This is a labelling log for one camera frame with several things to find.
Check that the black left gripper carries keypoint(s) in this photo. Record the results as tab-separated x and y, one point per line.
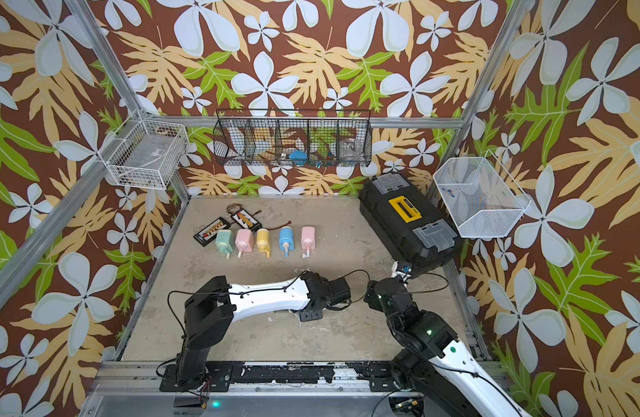
309	317

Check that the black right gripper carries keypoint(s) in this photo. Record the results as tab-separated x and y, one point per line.
372	291

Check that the pink pencil sharpener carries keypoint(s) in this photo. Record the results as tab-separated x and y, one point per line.
308	240
244	241

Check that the blue pencil sharpener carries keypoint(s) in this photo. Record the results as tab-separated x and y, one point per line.
286	240

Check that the yellow pencil sharpener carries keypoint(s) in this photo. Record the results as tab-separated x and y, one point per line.
263	242

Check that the green pencil sharpener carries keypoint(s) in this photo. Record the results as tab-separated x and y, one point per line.
225	242

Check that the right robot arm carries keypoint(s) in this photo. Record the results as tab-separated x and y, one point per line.
434	361

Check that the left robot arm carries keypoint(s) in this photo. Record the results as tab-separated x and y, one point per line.
210	311

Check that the black yellow-latch toolbox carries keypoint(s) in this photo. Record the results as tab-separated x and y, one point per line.
409	225

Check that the black charging board right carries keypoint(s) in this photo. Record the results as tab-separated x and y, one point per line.
246	220

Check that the black charging board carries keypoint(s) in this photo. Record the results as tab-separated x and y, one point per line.
246	220
209	233

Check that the white mesh basket right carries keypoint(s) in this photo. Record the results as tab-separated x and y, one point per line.
483	199

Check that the black charging board left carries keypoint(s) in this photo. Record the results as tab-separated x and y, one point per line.
209	233

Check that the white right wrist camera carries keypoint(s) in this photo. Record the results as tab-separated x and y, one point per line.
402	271

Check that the aluminium frame post right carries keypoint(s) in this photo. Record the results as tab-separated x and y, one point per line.
497	56

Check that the aluminium frame post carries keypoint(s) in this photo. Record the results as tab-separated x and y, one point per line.
106	55
497	56

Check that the black wire basket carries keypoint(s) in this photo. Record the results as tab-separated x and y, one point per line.
271	137

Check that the white wire basket left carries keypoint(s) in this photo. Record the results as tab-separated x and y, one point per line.
145	152

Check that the aluminium frame post left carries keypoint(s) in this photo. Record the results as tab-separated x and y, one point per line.
106	55

